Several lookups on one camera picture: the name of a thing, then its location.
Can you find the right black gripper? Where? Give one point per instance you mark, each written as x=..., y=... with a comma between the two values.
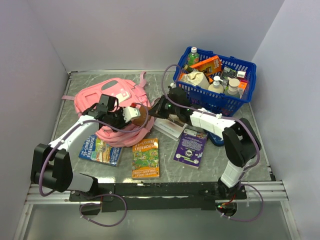
x=157, y=111

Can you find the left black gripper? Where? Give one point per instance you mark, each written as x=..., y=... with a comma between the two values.
x=122, y=123

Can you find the pink student backpack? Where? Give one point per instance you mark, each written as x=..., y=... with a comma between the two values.
x=108, y=96

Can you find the blue shark pencil case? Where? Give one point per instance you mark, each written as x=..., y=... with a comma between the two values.
x=216, y=140

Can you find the brown leather wallet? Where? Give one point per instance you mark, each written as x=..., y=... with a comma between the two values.
x=140, y=121

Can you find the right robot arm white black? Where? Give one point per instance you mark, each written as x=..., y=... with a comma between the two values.
x=241, y=144

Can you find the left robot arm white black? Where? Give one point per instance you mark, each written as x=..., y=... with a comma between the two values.
x=51, y=164

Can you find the beige crumpled bag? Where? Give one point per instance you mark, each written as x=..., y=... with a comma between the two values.
x=195, y=78

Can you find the blue plastic basket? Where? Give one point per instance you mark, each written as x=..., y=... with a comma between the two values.
x=217, y=103

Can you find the white coffee cover book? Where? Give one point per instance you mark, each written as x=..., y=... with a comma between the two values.
x=171, y=127

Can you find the blue treehouse book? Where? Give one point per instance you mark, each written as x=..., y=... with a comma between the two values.
x=97, y=150

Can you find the green drink bottle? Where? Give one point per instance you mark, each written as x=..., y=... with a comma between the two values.
x=193, y=57

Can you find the purple book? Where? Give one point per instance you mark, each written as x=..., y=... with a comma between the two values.
x=190, y=148

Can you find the orange box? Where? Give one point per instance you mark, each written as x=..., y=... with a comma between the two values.
x=209, y=66

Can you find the orange treehouse book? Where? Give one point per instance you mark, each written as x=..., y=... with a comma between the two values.
x=145, y=163

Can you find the dark green packet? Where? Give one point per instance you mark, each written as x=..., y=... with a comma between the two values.
x=228, y=73

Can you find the grey pump bottle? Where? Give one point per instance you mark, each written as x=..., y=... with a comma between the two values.
x=232, y=88

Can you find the small orange packet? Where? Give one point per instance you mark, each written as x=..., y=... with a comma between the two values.
x=242, y=87

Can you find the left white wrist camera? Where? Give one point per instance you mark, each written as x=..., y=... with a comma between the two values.
x=130, y=113

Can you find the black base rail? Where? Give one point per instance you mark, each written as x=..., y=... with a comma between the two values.
x=160, y=195

